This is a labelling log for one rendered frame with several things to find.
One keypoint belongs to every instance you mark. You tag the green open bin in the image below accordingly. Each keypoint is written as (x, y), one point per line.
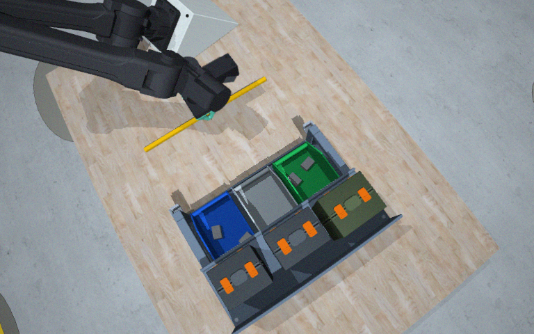
(319, 175)

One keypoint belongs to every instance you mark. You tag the dark grey case with orange latches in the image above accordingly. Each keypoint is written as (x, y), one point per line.
(296, 238)
(240, 277)

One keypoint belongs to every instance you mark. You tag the grey open bin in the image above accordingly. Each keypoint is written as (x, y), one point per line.
(264, 197)

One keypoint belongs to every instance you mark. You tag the yellow long thin bar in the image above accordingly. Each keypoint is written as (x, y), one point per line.
(192, 121)

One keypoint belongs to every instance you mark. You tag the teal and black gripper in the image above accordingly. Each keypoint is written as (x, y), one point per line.
(198, 111)

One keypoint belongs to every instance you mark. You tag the blue bin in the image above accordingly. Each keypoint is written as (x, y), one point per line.
(225, 213)

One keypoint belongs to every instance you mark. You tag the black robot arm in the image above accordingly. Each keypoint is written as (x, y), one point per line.
(120, 24)

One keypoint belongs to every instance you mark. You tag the olive green case with orange latches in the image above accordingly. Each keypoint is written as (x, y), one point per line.
(348, 206)

